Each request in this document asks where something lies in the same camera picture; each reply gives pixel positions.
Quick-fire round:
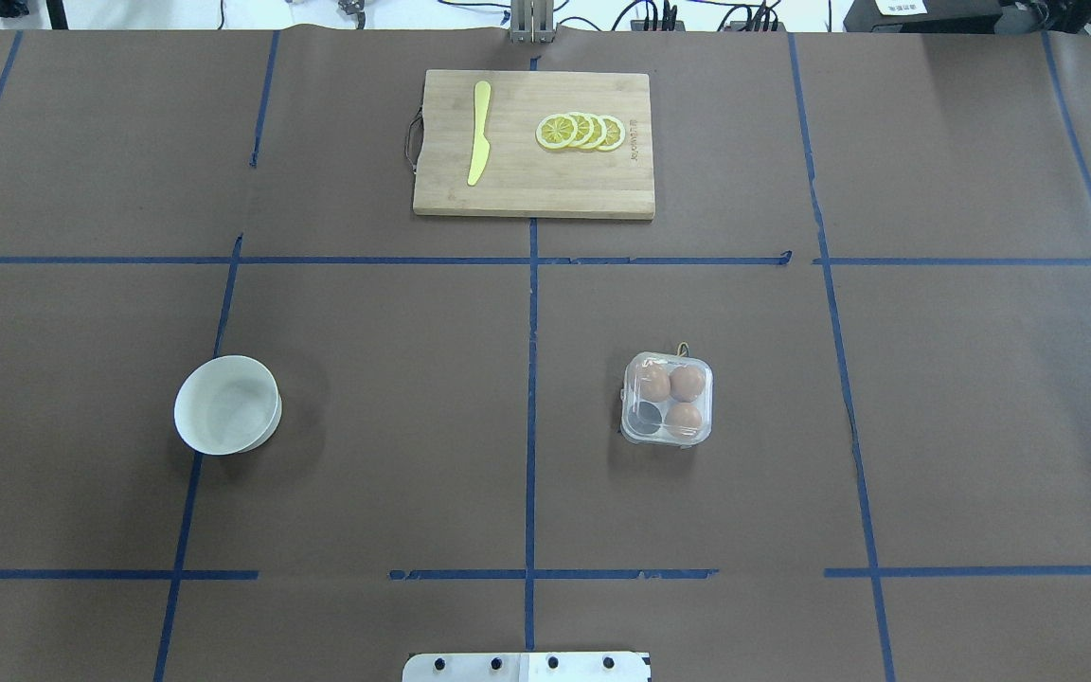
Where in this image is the bamboo cutting board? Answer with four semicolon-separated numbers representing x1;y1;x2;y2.
413;69;655;222

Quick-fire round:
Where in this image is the brown egg in box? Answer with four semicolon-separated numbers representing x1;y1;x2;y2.
670;364;706;403
664;402;705;440

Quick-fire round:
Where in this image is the brown egg front in box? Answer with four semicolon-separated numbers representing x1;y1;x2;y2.
664;402;705;440

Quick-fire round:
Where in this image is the black device on bench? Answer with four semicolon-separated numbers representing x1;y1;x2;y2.
843;1;1064;35

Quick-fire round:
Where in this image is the yellow plastic knife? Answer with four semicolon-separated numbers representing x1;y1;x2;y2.
467;81;492;187

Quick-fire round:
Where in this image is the lemon slice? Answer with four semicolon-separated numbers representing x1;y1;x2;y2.
566;112;594;148
533;113;580;149
577;113;607;149
595;116;625;152

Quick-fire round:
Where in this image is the clear plastic egg box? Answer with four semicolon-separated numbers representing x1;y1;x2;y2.
618;342;714;448

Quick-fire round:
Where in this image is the brown egg from bowl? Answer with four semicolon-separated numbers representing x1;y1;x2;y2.
634;363;671;404

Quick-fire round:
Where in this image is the metal bracket at table edge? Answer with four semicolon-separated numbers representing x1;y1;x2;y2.
508;0;558;44

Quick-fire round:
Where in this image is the white bowl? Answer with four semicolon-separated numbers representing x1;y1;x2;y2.
173;355;284;457

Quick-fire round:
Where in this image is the brown egg rear in box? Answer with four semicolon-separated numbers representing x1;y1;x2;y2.
670;364;706;403

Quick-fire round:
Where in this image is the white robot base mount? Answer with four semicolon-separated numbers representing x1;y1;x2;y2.
401;651;654;681

